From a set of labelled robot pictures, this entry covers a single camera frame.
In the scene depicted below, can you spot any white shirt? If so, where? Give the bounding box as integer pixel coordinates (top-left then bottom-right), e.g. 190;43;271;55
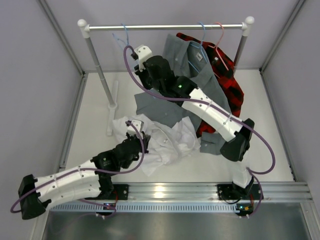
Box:
112;114;201;177

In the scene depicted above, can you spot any light blue hanger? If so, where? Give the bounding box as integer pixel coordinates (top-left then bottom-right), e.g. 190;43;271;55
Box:
112;22;132;51

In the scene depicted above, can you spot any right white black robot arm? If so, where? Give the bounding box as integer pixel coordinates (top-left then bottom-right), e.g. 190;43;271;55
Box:
131;53;255;199

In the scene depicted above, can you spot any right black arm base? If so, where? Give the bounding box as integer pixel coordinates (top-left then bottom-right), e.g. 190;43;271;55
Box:
217;183;264;218

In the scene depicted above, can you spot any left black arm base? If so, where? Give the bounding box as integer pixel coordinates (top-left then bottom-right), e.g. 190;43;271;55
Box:
108;184;129;201

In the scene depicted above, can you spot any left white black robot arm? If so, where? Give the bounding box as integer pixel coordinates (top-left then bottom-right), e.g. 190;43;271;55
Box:
18;132;151;220

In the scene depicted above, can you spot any grey button-up shirt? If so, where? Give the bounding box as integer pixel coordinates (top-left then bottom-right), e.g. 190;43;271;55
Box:
134;33;235;156

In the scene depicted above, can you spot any blue hanger holding grey shirt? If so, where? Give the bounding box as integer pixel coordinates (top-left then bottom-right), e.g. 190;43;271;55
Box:
187;22;209;73

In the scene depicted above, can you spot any red black plaid shirt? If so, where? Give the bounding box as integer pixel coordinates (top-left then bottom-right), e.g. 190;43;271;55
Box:
175;32;245;140

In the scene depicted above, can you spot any white metal clothes rack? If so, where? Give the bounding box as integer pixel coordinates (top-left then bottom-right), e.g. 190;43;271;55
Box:
77;16;255;136

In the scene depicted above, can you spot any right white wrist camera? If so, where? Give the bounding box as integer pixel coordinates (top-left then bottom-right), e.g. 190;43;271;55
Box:
131;45;153;72

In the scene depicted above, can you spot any pink wire hanger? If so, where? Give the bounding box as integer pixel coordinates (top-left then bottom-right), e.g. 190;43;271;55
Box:
209;21;229;72

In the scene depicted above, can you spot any slotted grey cable duct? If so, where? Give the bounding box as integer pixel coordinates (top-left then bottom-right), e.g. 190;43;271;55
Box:
51;201;240;213

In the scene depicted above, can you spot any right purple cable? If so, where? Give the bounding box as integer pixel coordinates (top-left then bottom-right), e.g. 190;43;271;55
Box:
123;44;277;221

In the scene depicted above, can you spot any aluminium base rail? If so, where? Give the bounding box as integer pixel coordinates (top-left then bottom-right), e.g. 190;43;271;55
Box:
116;182;313;203

